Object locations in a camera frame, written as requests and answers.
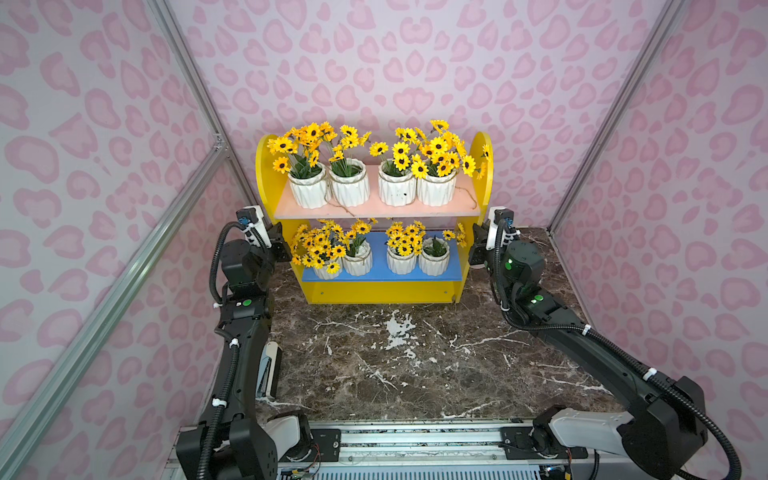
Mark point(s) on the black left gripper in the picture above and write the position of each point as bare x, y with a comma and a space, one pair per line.
278, 247

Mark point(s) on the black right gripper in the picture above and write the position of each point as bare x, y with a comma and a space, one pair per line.
477, 255

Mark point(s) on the yellow two-tier shelf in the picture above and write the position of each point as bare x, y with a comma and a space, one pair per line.
380, 286

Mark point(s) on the sunflower pot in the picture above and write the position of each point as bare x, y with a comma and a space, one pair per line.
297, 155
320, 249
396, 182
435, 252
358, 259
404, 245
348, 175
439, 158

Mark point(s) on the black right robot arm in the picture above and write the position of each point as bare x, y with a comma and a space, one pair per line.
664, 421

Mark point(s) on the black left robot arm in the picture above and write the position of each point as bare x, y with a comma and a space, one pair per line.
228, 441

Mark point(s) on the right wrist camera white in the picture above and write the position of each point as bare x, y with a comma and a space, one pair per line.
501, 228

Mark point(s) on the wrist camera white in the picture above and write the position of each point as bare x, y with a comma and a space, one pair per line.
255, 225
501, 228

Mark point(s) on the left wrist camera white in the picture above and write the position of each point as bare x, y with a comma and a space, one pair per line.
255, 225

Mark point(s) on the back left aluminium post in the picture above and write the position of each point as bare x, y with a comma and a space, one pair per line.
198, 90

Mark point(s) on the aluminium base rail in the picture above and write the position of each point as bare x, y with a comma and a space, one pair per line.
445, 449

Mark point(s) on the right aluminium frame profile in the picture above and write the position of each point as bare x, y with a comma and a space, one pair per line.
663, 27

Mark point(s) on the aluminium frame profile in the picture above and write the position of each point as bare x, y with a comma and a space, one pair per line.
39, 414
663, 27

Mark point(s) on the left aluminium frame profile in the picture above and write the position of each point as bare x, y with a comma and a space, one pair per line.
39, 414

